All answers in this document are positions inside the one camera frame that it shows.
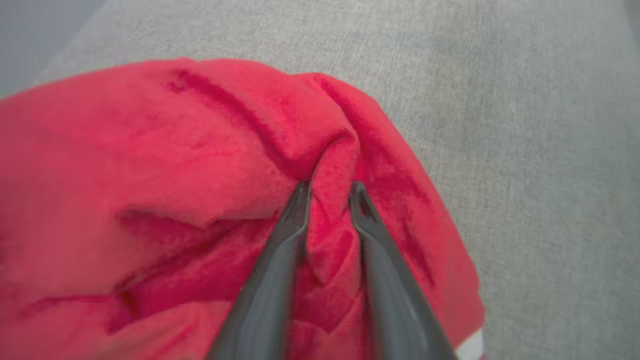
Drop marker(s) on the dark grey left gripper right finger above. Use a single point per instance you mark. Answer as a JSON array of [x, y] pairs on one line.
[[400, 310]]

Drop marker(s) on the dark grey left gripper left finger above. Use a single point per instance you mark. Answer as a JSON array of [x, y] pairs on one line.
[[260, 300]]

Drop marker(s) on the red white short-sleeve shirt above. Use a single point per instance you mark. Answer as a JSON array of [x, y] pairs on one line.
[[150, 150]]

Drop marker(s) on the grey fabric sofa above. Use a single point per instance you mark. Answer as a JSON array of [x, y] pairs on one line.
[[525, 125]]

